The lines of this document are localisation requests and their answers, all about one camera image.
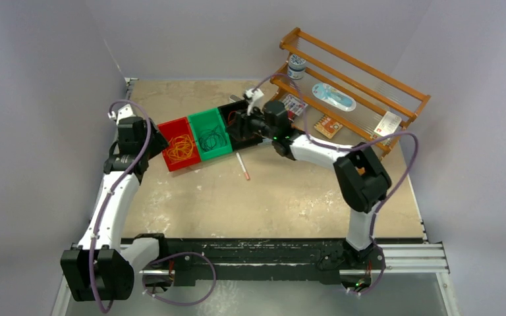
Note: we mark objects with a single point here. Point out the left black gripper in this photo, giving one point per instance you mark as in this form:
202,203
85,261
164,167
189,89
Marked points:
159,143

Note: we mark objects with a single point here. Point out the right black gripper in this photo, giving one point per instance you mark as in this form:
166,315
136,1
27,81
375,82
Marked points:
242,122

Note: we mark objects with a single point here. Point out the black plastic bin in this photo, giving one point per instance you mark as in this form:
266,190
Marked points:
228,114

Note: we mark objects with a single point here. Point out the green plastic bin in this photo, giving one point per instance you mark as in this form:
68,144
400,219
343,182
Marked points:
210,136

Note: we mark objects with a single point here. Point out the red plastic bin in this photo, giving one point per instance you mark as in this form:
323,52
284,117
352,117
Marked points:
182,151

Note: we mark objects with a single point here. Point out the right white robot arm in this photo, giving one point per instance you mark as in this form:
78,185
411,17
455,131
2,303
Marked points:
363,180

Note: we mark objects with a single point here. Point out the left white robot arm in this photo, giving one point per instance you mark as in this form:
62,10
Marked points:
95,268

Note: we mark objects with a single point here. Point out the grey white stapler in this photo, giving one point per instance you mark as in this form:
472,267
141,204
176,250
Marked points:
235,98

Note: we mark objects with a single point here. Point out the coloured marker pack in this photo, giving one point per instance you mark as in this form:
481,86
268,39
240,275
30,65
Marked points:
293,106

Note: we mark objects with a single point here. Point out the white orange tipped pen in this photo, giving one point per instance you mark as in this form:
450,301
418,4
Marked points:
242,165

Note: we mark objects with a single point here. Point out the white blue round jar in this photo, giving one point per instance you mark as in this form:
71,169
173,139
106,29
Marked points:
296,67

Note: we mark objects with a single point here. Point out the orange card pack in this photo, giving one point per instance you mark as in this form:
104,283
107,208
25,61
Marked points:
328,126

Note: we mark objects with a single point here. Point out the blue packaged tool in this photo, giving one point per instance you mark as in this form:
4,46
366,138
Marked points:
333,97

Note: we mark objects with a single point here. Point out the wooden tiered shelf rack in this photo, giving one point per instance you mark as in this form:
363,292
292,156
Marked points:
373,92

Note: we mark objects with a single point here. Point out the white red small box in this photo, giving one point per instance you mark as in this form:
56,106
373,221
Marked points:
388,124

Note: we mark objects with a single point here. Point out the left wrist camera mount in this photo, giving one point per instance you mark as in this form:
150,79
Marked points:
126,111

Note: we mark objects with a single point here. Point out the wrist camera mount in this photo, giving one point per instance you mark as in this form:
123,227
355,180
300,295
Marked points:
254,98
126,111

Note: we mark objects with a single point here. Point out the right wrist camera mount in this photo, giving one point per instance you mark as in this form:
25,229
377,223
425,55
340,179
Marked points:
254,98

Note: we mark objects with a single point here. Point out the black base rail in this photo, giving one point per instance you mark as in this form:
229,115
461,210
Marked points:
183,261

